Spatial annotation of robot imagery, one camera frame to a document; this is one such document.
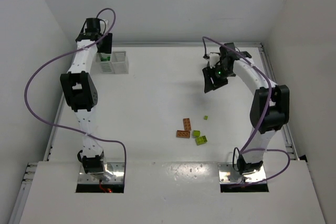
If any orange lego plate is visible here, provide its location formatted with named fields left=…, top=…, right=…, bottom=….
left=176, top=130, right=191, bottom=138
left=183, top=118, right=192, bottom=131

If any lime lego brick small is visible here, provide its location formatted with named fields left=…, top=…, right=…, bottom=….
left=192, top=130, right=201, bottom=138

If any lime lego brick large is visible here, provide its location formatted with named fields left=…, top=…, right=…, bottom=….
left=195, top=136, right=207, bottom=146

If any small green lego brick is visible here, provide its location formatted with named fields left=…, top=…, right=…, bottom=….
left=100, top=54, right=110, bottom=61

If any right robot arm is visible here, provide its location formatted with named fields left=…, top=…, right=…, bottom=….
left=202, top=43, right=290, bottom=174

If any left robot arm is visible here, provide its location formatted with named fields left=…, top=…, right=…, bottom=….
left=60, top=18, right=107, bottom=178

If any white slotted bin left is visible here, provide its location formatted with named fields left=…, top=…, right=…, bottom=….
left=96, top=53, right=114, bottom=74

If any white slotted bin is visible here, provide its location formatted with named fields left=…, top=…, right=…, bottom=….
left=96, top=53, right=114, bottom=74
left=111, top=51, right=129, bottom=74

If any white slotted bin right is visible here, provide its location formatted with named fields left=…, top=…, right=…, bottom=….
left=111, top=51, right=129, bottom=74

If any aluminium frame rail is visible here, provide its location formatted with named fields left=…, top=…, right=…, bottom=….
left=113, top=42, right=263, bottom=48

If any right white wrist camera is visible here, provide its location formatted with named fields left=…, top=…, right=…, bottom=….
left=205, top=52, right=220, bottom=68

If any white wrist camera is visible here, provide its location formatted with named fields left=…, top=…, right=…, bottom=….
left=205, top=52, right=220, bottom=68
left=100, top=19, right=109, bottom=26

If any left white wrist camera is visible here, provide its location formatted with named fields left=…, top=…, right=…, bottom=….
left=100, top=19, right=109, bottom=26

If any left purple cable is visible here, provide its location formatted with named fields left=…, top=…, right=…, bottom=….
left=24, top=7, right=127, bottom=185

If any right side aluminium rail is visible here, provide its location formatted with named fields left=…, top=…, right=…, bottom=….
left=260, top=49, right=300, bottom=161

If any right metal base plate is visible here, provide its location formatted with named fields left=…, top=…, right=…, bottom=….
left=218, top=163, right=266, bottom=185

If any metal base plate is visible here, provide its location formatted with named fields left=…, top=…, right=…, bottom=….
left=77, top=162, right=124, bottom=184
left=218, top=163, right=266, bottom=185

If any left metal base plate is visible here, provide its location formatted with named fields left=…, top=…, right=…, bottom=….
left=77, top=162, right=124, bottom=184

